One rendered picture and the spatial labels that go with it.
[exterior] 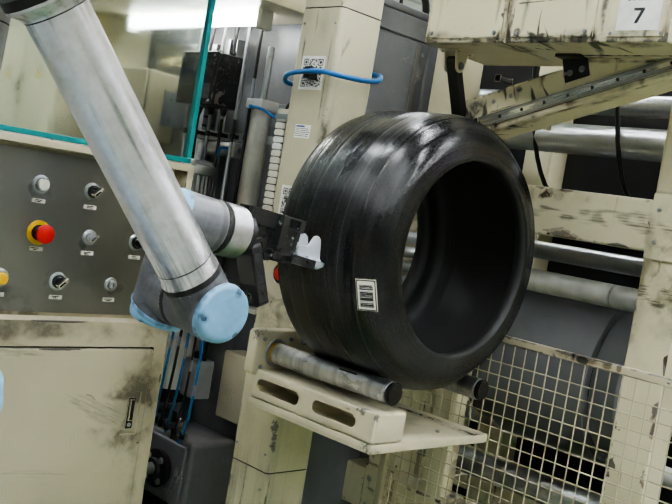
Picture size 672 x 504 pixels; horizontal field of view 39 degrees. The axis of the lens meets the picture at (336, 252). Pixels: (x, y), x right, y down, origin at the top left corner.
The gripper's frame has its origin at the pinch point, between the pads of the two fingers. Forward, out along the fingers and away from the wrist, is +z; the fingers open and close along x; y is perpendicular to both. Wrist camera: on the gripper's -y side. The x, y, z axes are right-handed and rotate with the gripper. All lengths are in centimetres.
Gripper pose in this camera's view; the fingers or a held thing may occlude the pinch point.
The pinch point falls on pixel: (316, 267)
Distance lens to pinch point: 173.1
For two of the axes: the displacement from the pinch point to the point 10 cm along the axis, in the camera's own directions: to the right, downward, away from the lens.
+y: 2.5, -9.7, 0.3
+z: 6.8, 2.0, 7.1
